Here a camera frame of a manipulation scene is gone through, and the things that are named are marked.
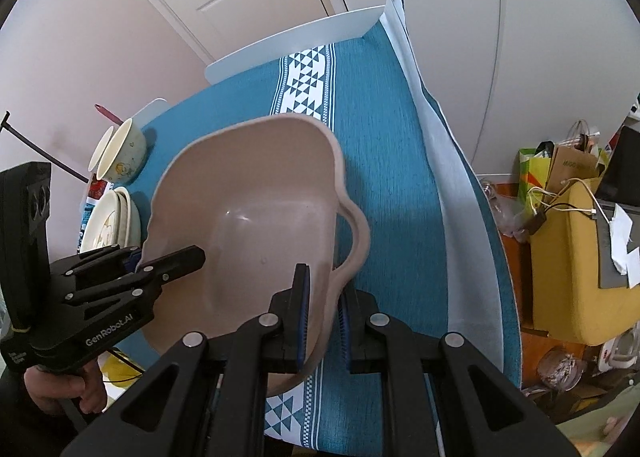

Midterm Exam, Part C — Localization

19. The white plate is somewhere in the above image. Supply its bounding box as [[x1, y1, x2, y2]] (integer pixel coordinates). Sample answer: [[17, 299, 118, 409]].
[[116, 190, 143, 251]]

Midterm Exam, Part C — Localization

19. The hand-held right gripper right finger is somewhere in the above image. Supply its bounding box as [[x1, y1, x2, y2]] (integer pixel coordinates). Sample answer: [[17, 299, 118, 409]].
[[337, 288, 571, 457]]

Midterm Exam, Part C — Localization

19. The person's left hand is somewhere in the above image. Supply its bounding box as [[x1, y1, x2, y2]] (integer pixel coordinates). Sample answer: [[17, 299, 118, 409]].
[[25, 362, 108, 415]]

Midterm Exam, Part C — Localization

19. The cream printed plate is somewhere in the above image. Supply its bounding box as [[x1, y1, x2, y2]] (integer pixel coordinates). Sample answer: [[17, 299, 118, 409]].
[[80, 188, 132, 256]]

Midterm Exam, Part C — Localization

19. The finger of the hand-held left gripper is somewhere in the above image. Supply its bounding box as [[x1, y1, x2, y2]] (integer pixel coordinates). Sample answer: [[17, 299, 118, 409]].
[[49, 244, 144, 289], [64, 245, 207, 311]]

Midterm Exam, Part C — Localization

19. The cream bowl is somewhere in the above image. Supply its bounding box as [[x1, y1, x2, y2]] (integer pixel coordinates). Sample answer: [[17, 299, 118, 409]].
[[96, 118, 149, 184]]

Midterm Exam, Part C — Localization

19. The clear plastic bag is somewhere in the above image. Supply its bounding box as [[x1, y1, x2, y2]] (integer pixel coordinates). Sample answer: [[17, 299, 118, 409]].
[[479, 177, 528, 240]]

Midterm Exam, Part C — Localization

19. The green shopping bag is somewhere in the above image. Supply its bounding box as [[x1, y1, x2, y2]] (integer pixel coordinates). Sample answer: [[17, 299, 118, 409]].
[[517, 141, 557, 210]]

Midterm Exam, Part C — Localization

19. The pink square basin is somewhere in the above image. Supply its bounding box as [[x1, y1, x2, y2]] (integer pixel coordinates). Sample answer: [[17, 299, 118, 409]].
[[141, 113, 372, 397]]

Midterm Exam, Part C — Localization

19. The white charging cable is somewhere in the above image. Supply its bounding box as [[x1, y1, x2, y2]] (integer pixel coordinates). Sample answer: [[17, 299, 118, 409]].
[[526, 178, 612, 224]]

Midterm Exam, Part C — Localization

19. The white deep bowl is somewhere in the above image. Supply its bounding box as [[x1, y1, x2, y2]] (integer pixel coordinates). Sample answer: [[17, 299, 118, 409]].
[[89, 126, 117, 174]]

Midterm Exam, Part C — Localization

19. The white wardrobe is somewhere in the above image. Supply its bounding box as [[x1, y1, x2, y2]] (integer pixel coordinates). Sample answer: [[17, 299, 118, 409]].
[[320, 0, 640, 179]]

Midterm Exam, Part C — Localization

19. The white paper sheet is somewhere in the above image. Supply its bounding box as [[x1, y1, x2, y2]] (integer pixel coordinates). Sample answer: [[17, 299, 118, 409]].
[[606, 204, 640, 274]]

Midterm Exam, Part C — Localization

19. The teal patterned tablecloth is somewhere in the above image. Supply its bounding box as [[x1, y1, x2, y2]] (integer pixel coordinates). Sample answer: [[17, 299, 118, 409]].
[[80, 20, 523, 453]]

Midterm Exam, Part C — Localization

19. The grey pad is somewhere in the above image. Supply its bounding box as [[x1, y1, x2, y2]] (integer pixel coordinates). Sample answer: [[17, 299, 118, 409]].
[[596, 221, 640, 289]]

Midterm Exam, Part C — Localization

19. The yellow stool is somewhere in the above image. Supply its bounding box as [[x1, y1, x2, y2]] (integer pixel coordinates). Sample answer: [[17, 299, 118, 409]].
[[529, 177, 640, 344]]

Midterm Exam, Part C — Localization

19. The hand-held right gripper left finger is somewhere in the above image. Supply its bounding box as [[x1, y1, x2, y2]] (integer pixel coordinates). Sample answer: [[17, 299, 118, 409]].
[[60, 264, 312, 457]]

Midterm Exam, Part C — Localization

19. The brown paper bag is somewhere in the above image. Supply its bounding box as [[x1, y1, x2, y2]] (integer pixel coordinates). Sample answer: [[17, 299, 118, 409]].
[[544, 141, 602, 194]]

